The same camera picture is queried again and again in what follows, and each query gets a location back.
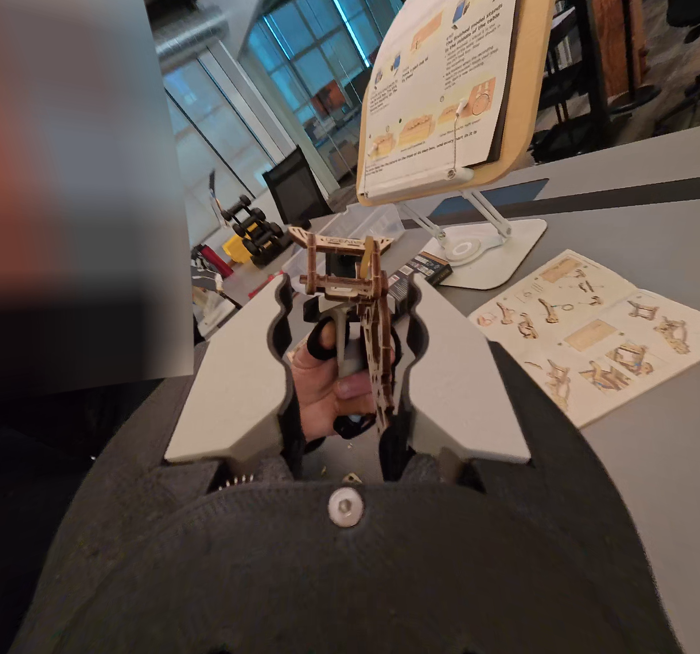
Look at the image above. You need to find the wooden model bow frame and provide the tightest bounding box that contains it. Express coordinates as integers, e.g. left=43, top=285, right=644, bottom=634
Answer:
left=287, top=225, right=397, bottom=305

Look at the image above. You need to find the wooden model long body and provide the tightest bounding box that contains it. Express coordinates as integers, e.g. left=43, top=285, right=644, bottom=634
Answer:
left=358, top=277, right=397, bottom=436

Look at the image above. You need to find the black model box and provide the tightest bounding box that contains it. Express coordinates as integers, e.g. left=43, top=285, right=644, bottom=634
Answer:
left=391, top=252, right=455, bottom=318

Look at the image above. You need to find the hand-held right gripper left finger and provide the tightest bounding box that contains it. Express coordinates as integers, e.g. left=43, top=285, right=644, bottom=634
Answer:
left=163, top=273, right=300, bottom=465

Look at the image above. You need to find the model instruction booklet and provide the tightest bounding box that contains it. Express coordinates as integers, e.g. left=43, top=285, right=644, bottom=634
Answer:
left=469, top=250, right=700, bottom=430

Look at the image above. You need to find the yellow plastic bin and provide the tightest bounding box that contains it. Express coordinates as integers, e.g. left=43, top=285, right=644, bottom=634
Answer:
left=221, top=234, right=253, bottom=266

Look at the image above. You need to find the pale rubber band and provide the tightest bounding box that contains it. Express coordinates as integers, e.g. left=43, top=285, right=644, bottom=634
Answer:
left=357, top=235, right=379, bottom=279

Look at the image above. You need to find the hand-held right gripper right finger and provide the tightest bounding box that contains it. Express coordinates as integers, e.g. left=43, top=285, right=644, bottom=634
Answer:
left=401, top=273, right=532, bottom=462

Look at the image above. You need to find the white jointed hobby arm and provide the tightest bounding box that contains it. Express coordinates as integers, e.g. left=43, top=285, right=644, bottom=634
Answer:
left=191, top=273, right=242, bottom=338

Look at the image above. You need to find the printed instruction paper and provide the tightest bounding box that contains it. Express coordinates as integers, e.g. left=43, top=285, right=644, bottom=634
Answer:
left=362, top=0, right=528, bottom=199

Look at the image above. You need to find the wooden document stand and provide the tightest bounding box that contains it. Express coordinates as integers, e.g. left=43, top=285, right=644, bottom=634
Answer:
left=355, top=0, right=562, bottom=291

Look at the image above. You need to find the person's left hand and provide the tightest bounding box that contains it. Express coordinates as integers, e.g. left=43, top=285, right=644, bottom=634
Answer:
left=287, top=332, right=379, bottom=443

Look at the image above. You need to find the black mesh office chair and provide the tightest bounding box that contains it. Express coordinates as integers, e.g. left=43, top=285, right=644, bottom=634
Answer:
left=261, top=145, right=335, bottom=228

